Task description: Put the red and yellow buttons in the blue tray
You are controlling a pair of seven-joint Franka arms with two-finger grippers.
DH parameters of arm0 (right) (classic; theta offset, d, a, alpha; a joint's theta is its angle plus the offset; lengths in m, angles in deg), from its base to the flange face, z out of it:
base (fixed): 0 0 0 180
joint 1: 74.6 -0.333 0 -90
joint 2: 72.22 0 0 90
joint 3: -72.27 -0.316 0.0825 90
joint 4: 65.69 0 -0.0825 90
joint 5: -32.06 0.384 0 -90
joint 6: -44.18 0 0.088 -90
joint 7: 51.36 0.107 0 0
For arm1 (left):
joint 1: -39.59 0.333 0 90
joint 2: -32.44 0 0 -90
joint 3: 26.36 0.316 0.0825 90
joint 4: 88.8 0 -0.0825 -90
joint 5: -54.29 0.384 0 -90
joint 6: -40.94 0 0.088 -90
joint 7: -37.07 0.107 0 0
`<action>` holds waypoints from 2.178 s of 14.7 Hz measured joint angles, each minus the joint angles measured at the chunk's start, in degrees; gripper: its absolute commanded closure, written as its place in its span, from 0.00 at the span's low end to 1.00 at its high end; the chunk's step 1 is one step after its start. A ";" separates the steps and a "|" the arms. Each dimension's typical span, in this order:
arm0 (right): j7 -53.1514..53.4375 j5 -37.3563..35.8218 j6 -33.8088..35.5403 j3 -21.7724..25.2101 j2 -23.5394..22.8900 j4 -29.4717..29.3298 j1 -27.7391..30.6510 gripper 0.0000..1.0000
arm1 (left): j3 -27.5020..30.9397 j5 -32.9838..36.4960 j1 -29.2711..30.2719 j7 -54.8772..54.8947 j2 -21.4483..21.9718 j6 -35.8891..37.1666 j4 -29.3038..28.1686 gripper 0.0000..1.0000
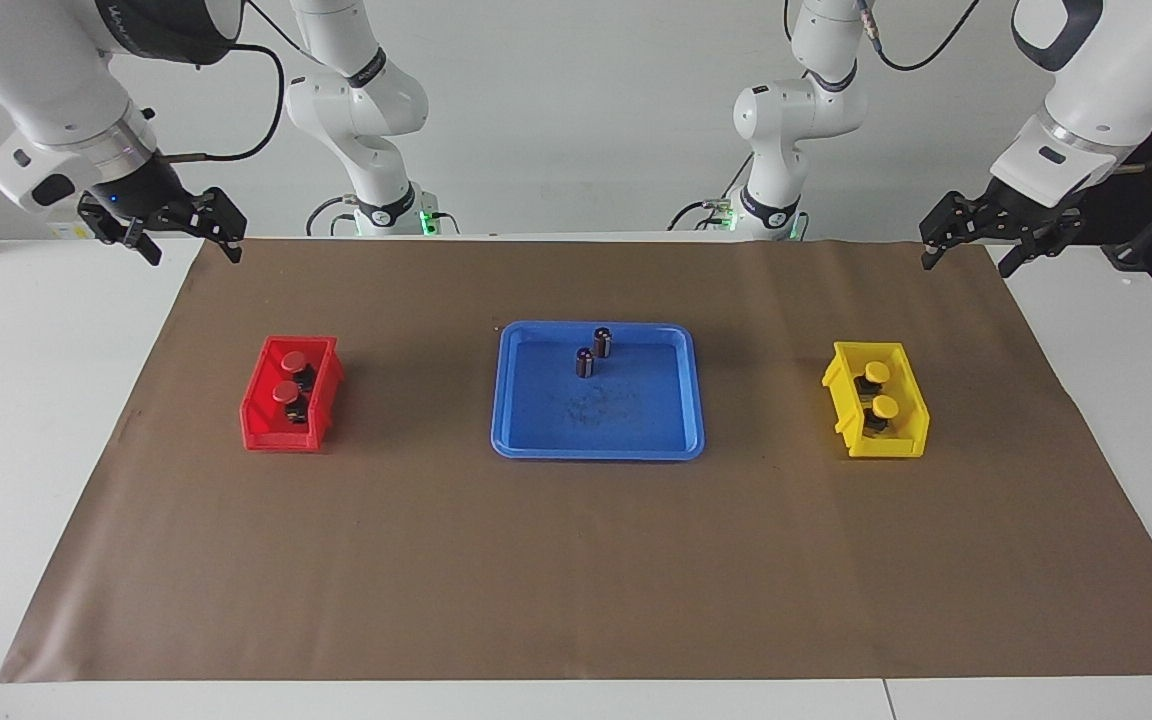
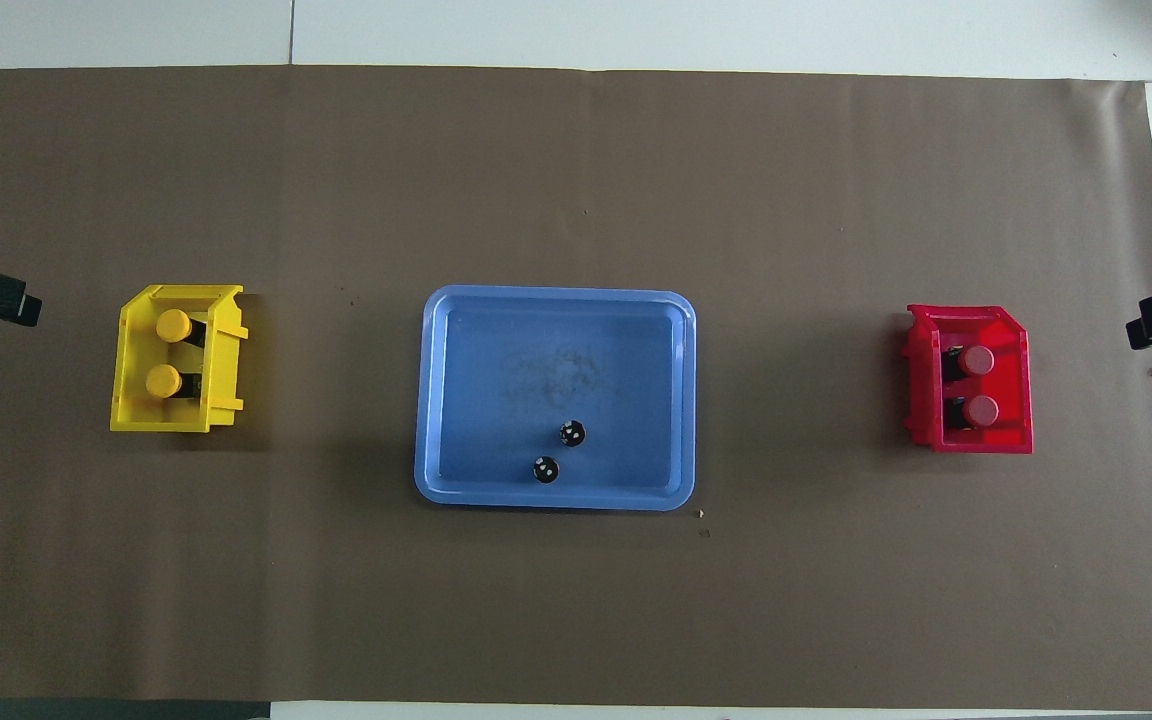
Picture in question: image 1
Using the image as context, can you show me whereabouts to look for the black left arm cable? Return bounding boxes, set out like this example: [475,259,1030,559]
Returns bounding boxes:
[858,0,982,73]

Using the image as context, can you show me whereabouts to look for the red plastic bin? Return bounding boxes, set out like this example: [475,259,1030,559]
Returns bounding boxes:
[240,335,345,453]

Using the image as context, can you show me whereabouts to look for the brown table mat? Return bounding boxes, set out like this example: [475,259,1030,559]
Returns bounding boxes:
[0,238,1152,684]

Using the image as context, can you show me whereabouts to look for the black left base cable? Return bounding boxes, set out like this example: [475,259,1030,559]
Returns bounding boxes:
[668,155,752,232]

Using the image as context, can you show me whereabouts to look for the yellow plastic bin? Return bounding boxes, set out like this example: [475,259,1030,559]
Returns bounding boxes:
[821,341,931,459]

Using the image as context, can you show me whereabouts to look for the black base cable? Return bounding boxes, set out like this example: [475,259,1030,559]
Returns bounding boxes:
[668,155,752,232]
[304,195,355,237]

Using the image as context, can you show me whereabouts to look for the black right base cable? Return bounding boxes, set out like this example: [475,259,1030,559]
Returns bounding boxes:
[304,195,355,237]

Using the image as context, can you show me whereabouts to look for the blue plastic tray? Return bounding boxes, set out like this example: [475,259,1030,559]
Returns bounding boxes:
[491,320,706,461]

